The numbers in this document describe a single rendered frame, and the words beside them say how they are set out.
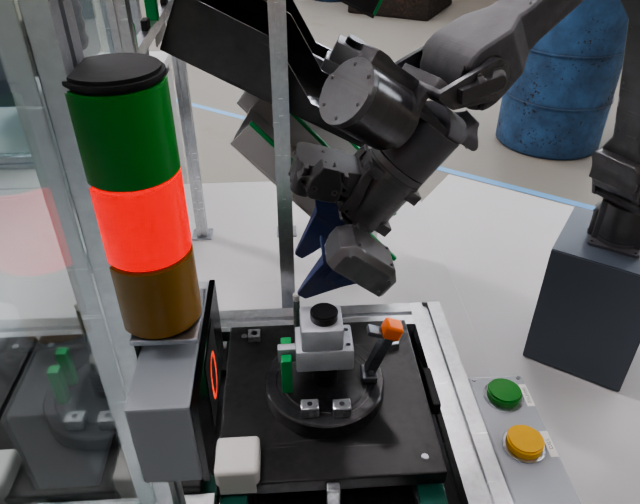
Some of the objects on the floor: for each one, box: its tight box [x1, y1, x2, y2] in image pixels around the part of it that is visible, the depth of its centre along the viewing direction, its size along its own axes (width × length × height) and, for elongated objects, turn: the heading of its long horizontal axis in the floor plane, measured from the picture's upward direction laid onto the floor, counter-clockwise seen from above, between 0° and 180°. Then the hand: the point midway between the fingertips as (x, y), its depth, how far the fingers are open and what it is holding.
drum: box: [495, 0, 628, 160], centre depth 340 cm, size 64×61×92 cm
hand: (319, 252), depth 58 cm, fingers open, 6 cm apart
